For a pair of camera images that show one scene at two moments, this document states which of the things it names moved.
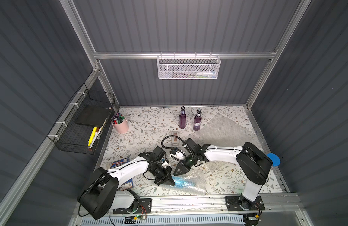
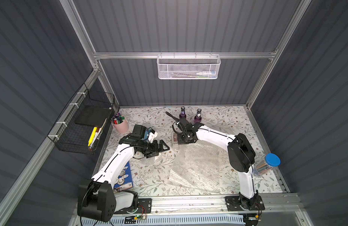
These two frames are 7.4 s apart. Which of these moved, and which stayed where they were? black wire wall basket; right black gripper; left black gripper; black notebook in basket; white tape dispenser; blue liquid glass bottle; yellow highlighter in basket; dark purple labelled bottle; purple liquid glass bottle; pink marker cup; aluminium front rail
Moved: left black gripper; blue liquid glass bottle; right black gripper
Stayed: aluminium front rail; white tape dispenser; purple liquid glass bottle; yellow highlighter in basket; black wire wall basket; pink marker cup; dark purple labelled bottle; black notebook in basket
